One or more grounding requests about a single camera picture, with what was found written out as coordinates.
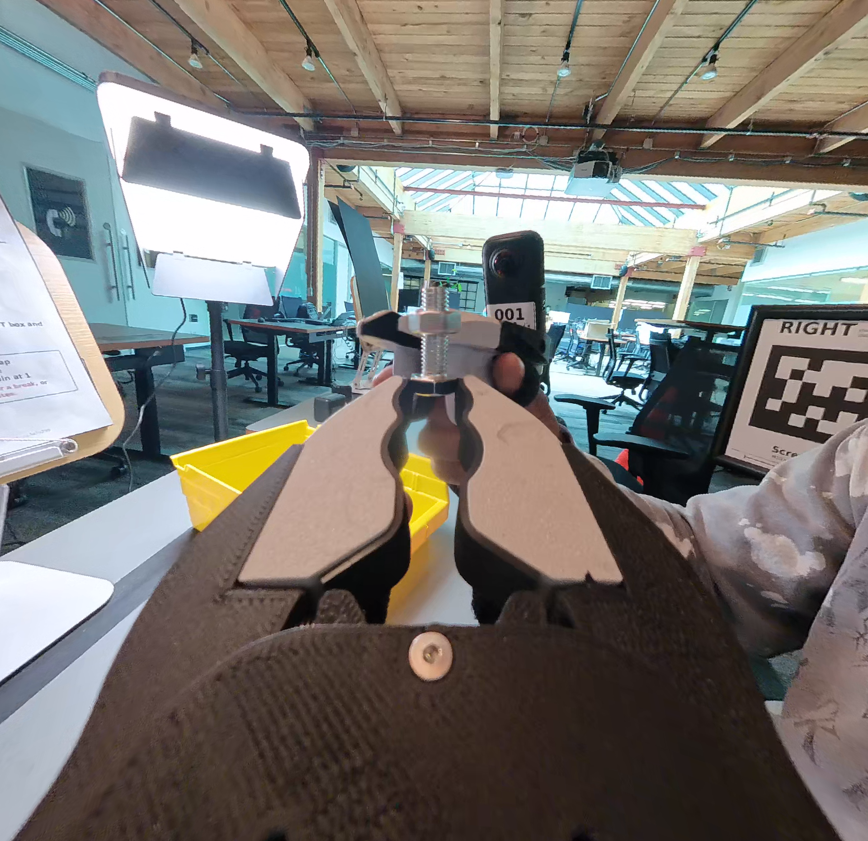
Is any black office chair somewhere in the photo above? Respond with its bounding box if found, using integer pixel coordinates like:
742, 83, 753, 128
222, 298, 282, 394
555, 335, 733, 506

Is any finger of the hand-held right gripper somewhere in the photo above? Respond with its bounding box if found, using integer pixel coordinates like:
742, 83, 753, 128
356, 310, 417, 375
451, 319, 507, 379

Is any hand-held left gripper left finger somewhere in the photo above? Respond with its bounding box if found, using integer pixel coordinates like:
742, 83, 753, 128
237, 376, 412, 601

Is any ceiling projector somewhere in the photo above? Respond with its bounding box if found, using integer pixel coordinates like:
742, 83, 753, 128
564, 149, 623, 198

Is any person's right hand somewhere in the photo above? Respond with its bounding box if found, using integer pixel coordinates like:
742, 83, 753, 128
373, 351, 567, 489

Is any grey desk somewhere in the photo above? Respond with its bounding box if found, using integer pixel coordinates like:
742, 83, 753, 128
245, 397, 320, 435

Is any wooden board stand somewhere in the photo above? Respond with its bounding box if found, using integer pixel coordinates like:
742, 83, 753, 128
349, 274, 381, 391

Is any dark wall picture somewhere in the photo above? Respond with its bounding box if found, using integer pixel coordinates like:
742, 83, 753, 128
24, 166, 94, 262

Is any printed instruction sheet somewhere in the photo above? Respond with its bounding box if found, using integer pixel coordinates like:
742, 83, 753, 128
0, 197, 114, 458

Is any black light stand pole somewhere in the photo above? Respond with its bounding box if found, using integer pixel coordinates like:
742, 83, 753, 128
207, 302, 231, 442

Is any framed marker poster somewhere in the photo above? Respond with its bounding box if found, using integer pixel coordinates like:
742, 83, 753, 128
712, 304, 868, 479

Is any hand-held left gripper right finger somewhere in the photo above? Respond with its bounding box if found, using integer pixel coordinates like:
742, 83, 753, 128
453, 375, 625, 594

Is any person's right forearm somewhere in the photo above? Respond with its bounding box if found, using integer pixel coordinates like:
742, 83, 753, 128
563, 420, 868, 659

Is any yellow plastic bin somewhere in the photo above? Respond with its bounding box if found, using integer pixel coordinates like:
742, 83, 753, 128
170, 420, 450, 625

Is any person's torso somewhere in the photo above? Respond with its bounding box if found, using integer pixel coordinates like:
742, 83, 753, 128
780, 570, 868, 841

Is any black flag panel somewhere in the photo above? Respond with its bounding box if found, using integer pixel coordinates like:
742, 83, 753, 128
327, 197, 393, 316

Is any steel hex bolt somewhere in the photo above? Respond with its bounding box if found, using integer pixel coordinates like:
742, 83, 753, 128
407, 285, 461, 397

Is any studio light panel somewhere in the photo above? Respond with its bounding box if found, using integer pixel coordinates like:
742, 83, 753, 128
96, 73, 311, 306

